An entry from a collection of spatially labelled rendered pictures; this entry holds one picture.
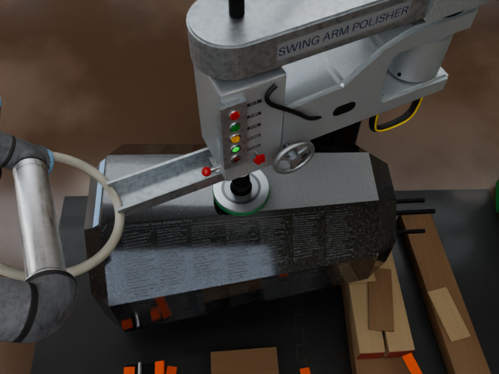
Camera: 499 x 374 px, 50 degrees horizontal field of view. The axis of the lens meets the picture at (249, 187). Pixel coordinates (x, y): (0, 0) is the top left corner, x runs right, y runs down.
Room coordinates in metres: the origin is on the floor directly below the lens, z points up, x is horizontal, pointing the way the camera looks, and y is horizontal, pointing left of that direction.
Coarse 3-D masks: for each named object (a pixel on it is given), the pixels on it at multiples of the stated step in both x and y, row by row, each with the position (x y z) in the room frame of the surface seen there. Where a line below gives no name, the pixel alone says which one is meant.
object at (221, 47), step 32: (224, 0) 1.14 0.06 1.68; (256, 0) 1.14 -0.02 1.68; (288, 0) 1.14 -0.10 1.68; (320, 0) 1.14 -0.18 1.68; (352, 0) 1.14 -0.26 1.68; (384, 0) 1.15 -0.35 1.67; (416, 0) 1.19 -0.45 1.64; (448, 0) 1.22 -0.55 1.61; (480, 0) 1.28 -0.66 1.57; (192, 32) 1.03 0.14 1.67; (224, 32) 1.02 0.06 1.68; (256, 32) 1.02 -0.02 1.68; (288, 32) 1.03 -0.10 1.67; (320, 32) 1.07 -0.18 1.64; (352, 32) 1.11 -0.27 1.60; (224, 64) 0.97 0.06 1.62; (256, 64) 0.99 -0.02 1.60
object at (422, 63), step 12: (420, 48) 1.28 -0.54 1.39; (432, 48) 1.28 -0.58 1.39; (444, 48) 1.29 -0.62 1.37; (396, 60) 1.31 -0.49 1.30; (408, 60) 1.29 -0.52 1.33; (420, 60) 1.28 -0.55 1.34; (432, 60) 1.28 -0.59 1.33; (396, 72) 1.30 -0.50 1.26; (408, 72) 1.28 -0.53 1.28; (420, 72) 1.27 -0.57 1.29; (432, 72) 1.29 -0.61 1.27
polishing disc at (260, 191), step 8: (256, 176) 1.14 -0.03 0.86; (264, 176) 1.14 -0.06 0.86; (216, 184) 1.10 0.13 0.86; (224, 184) 1.10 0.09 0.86; (256, 184) 1.10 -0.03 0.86; (264, 184) 1.10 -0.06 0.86; (216, 192) 1.07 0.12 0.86; (224, 192) 1.07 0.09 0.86; (256, 192) 1.07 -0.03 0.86; (264, 192) 1.07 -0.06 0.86; (224, 200) 1.03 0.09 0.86; (232, 200) 1.03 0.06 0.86; (240, 200) 1.03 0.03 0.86; (248, 200) 1.03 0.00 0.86; (256, 200) 1.03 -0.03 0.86; (264, 200) 1.03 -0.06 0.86; (224, 208) 1.00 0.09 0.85; (232, 208) 1.00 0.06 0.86; (240, 208) 1.00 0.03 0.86; (248, 208) 1.00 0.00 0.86; (256, 208) 1.00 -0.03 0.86
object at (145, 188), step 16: (176, 160) 1.05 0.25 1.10; (192, 160) 1.07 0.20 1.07; (208, 160) 1.08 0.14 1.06; (128, 176) 0.98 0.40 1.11; (144, 176) 1.00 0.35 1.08; (160, 176) 1.01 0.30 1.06; (176, 176) 1.01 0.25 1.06; (192, 176) 1.01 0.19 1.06; (208, 176) 0.98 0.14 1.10; (128, 192) 0.94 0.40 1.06; (144, 192) 0.94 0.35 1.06; (160, 192) 0.92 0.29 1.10; (176, 192) 0.93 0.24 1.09; (128, 208) 0.86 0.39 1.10; (144, 208) 0.88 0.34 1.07
